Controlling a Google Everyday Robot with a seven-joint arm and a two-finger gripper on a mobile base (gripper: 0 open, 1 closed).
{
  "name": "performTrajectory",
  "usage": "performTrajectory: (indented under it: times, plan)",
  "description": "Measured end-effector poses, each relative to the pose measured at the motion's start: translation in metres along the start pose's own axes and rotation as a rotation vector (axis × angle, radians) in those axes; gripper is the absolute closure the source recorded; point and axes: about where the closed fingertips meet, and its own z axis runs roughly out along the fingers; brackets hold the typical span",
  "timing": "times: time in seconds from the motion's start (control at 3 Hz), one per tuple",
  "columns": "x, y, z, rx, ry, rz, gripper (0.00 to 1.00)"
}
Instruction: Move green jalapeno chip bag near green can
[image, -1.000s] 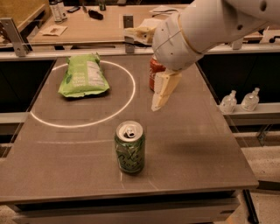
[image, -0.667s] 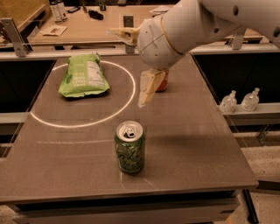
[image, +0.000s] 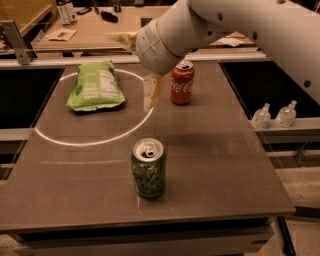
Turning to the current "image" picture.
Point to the green jalapeno chip bag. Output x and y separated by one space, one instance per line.
96 88

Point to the black phone on desk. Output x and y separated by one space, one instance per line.
84 10

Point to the clear plastic bottle left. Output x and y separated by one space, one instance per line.
261 117

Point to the small paper card left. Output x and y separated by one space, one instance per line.
61 35

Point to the left metal bracket post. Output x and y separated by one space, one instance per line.
22 52

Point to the red Coca-Cola can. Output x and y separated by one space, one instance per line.
181 82

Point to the green soda can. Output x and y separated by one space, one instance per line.
148 164

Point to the black mouse on desk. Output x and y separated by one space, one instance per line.
109 17

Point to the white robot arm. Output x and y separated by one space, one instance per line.
288 33

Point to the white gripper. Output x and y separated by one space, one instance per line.
149 46

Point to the clear plastic bottle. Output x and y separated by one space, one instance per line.
261 117
286 115

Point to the clear plastic bottle right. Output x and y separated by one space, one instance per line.
286 115

